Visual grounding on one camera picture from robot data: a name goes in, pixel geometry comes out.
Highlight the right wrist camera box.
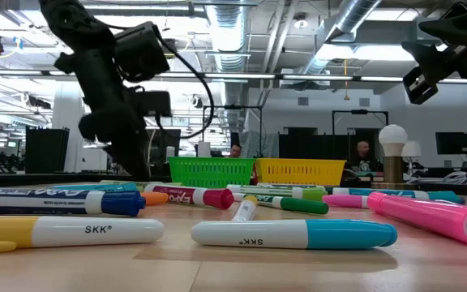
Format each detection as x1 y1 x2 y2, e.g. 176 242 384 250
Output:
402 66 440 105

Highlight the pink highlighter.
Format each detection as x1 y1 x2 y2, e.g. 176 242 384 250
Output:
366 191 467 249

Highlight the yellow-capped SKK marker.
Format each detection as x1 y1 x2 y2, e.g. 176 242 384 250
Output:
0 215 165 256

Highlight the small orange-capped marker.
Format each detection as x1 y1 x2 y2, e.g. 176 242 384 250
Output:
139 191 170 207

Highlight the black cabinet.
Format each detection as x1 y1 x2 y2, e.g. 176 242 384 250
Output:
24 127 71 174

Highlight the red Expo marker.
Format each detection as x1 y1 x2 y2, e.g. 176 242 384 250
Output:
144 183 236 211

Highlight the small yellow-capped marker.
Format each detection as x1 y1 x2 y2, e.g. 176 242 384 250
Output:
230 194 259 223

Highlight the cyan highlighter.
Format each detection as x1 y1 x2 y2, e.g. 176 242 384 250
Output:
52 182 139 194

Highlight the light green Expo marker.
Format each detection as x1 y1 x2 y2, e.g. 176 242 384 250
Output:
226 184 328 202

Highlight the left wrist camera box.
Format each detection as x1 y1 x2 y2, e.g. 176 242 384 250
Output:
114 21 171 84

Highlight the small white shade lamp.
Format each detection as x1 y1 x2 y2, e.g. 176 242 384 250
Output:
401 140 423 176

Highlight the blue Expo marker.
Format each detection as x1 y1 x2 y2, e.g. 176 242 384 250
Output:
0 187 147 217

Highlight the yellow hanging cord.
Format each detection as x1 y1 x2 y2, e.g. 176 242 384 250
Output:
341 59 351 101

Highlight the black partition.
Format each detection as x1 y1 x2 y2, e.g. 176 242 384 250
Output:
278 127 380 161

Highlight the black left camera cable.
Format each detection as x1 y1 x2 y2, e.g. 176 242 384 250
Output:
154 24 215 140

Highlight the silver ventilation duct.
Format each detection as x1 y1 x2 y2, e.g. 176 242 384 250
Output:
298 0 383 76
204 0 251 133

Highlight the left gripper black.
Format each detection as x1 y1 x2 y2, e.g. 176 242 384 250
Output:
54 40 173 182

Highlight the cyan-capped SKK marker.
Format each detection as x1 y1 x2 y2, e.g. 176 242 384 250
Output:
190 218 399 251

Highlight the globe bulb lamp wooden base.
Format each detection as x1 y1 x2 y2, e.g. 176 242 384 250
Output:
378 123 409 184

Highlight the small pink-capped marker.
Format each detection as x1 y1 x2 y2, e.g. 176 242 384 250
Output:
321 194 371 209

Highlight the teal Expo marker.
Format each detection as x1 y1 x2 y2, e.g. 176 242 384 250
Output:
325 187 467 205

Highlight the black computer monitor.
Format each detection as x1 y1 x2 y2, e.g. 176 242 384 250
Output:
435 131 467 156
150 128 182 164

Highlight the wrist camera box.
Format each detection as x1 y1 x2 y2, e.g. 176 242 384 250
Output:
114 21 171 84
402 66 440 105

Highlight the black metal frame stand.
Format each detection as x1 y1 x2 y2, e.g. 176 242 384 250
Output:
332 109 390 137

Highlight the green plastic basket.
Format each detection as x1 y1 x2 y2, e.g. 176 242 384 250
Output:
167 156 256 189

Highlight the dark green Expo marker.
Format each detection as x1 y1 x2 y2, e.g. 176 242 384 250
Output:
256 182 338 195
233 192 330 216

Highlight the yellow plastic basket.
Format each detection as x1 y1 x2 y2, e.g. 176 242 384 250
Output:
254 157 347 187

